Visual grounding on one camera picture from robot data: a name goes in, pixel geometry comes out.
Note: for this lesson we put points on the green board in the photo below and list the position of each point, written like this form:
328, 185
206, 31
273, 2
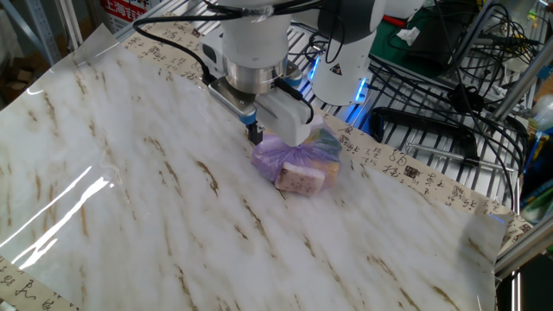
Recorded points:
389, 47

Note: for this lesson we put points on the blue green packages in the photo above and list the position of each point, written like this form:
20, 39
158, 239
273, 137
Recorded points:
538, 181

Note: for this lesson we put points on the upright aluminium post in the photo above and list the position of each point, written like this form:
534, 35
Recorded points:
69, 21

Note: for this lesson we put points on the glossy marble pattern sheet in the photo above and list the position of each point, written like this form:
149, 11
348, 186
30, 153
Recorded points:
216, 224

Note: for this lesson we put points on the beige calligraphy paper cloth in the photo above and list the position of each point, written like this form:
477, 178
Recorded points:
389, 160

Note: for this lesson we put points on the black power adapter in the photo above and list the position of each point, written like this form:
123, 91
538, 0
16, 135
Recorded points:
466, 98

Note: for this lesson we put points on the brown cardboard boxes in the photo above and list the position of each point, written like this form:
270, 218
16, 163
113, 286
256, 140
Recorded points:
17, 80

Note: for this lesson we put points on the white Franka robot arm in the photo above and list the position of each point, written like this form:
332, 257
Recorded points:
255, 39

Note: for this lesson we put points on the blue grey rack upright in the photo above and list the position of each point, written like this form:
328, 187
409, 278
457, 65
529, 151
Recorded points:
36, 26

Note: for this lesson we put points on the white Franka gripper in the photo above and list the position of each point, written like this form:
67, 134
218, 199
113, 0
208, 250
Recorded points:
281, 114

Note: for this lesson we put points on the white speckled block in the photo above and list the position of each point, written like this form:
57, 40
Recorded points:
300, 179

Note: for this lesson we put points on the purple plastic bag of things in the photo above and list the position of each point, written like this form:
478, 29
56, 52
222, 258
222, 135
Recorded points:
281, 157

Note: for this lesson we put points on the thin metal rod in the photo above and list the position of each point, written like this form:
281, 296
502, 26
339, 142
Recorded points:
458, 156

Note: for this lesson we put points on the aluminium frame post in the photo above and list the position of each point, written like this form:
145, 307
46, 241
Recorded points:
523, 82

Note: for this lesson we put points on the yellow green sponge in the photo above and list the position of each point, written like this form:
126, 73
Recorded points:
326, 138

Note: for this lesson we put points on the small white paper scrap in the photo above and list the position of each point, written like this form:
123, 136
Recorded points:
408, 35

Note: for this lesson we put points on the red white printed box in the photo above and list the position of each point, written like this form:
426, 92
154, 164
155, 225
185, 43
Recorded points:
123, 10

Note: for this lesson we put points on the aluminium frame rail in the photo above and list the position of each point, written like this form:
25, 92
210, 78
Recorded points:
525, 246

